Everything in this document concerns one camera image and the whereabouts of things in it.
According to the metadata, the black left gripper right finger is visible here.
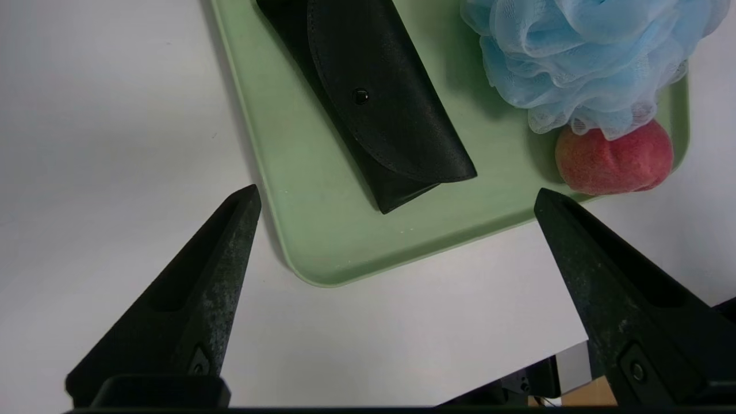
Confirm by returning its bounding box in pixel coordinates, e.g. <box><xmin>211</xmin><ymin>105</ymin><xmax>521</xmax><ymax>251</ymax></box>
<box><xmin>534</xmin><ymin>187</ymin><xmax>736</xmax><ymax>410</ymax></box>

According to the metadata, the light blue bath loofah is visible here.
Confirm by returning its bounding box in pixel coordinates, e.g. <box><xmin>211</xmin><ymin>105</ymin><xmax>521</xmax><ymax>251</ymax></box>
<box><xmin>460</xmin><ymin>0</ymin><xmax>731</xmax><ymax>140</ymax></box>

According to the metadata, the black robot base chassis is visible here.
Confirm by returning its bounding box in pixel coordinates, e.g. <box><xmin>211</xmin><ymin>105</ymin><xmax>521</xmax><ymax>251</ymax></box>
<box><xmin>437</xmin><ymin>296</ymin><xmax>736</xmax><ymax>410</ymax></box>

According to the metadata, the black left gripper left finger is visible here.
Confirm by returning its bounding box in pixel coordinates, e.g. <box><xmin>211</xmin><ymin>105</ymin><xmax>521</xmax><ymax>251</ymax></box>
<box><xmin>65</xmin><ymin>184</ymin><xmax>263</xmax><ymax>410</ymax></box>

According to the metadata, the pink peach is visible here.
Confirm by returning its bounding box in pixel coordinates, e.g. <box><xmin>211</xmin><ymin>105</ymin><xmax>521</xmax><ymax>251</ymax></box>
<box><xmin>555</xmin><ymin>120</ymin><xmax>674</xmax><ymax>196</ymax></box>

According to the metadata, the black leather glasses case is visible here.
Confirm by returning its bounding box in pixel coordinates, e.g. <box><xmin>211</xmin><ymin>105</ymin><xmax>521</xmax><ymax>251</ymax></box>
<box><xmin>256</xmin><ymin>0</ymin><xmax>478</xmax><ymax>214</ymax></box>

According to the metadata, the green plastic tray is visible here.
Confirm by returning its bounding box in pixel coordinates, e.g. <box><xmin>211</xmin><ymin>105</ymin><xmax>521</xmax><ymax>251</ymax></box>
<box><xmin>210</xmin><ymin>0</ymin><xmax>689</xmax><ymax>287</ymax></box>

